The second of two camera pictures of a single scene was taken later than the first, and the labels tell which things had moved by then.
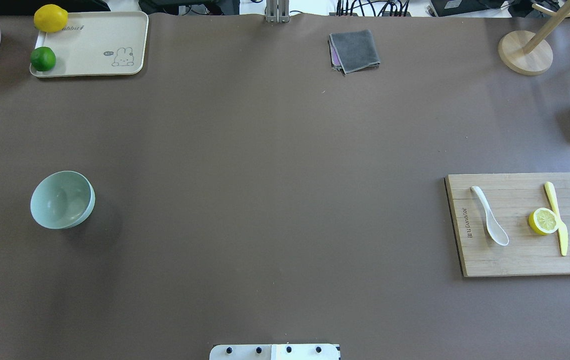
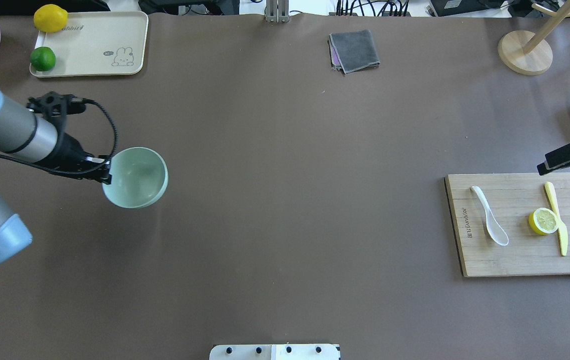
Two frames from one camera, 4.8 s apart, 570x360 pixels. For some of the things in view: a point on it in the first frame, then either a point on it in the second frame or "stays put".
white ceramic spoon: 494,228 stays put
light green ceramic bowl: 63,200 to 140,177
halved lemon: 543,221 stays put
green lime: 43,58 stays put
